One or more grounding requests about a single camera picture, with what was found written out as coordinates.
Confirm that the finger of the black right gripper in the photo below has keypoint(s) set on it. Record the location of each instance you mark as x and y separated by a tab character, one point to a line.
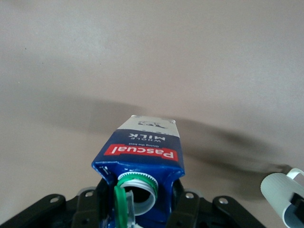
298	206

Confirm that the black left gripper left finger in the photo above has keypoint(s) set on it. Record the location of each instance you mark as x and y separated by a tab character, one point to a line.
47	211

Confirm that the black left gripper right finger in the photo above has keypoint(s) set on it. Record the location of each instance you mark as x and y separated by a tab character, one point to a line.
213	213

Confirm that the brown table cover sheet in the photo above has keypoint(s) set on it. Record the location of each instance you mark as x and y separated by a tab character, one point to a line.
152	59

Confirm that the blue Pascual milk carton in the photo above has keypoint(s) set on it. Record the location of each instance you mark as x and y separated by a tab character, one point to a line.
142	142

